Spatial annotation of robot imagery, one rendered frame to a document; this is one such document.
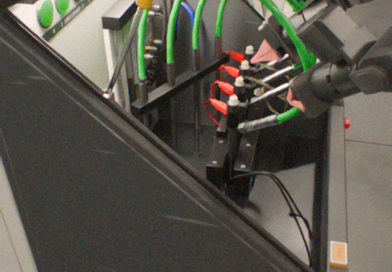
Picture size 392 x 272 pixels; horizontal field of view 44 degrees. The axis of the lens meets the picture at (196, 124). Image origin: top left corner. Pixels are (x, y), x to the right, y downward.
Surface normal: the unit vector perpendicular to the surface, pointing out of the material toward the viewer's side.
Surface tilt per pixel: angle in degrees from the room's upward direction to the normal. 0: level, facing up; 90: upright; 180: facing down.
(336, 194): 0
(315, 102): 49
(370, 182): 0
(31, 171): 90
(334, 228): 0
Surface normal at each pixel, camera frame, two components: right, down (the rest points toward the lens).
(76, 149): -0.23, 0.56
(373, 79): -0.67, 0.68
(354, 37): 0.29, -0.14
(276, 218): -0.02, -0.82
